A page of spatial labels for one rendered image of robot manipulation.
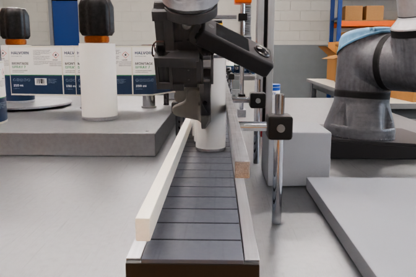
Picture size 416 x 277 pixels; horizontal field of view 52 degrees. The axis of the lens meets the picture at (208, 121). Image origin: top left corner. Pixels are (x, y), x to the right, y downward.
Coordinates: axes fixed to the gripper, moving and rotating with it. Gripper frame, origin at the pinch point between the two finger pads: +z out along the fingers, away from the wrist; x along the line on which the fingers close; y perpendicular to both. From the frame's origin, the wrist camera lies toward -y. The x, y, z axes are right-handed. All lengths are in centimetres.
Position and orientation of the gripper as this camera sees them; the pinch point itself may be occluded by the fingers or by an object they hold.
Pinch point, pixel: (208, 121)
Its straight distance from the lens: 69.4
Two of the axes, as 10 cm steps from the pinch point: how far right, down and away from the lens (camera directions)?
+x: -0.2, 6.3, -7.8
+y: -10.0, -0.1, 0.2
